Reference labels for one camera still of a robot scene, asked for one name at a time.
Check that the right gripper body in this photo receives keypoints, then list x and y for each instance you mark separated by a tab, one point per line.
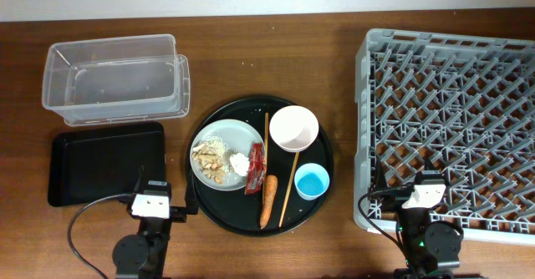
407	218

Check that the white tissue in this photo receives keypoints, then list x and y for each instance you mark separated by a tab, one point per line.
240	163

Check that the peanut shells and rice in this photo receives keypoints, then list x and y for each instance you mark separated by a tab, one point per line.
209	155

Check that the black rectangular tray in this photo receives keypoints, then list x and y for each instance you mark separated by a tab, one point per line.
90	164

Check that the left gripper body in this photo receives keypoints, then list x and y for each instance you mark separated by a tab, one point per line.
177	215

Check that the pink bowl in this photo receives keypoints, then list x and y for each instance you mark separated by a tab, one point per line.
294	128

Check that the grey dishwasher rack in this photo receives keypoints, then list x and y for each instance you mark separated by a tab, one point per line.
465	102

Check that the orange carrot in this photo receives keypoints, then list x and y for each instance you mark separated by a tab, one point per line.
270	190

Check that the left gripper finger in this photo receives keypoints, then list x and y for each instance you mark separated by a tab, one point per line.
139	179
190	194

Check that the wooden chopstick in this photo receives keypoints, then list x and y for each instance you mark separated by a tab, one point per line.
288	190
265	153

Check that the red snack wrapper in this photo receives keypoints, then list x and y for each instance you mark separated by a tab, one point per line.
256	169

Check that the round black tray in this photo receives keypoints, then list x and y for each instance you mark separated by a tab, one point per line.
239	213

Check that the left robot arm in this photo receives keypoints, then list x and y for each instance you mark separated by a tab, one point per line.
143	254

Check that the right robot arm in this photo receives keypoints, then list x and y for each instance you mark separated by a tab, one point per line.
431	248

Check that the clear plastic bin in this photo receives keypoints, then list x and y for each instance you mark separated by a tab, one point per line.
117	80

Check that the grey plate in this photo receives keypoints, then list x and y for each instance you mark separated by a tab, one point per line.
226	138

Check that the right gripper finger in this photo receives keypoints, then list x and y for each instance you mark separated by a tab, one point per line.
379	181
428	165

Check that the blue cup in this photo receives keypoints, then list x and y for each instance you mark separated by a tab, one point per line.
311	181

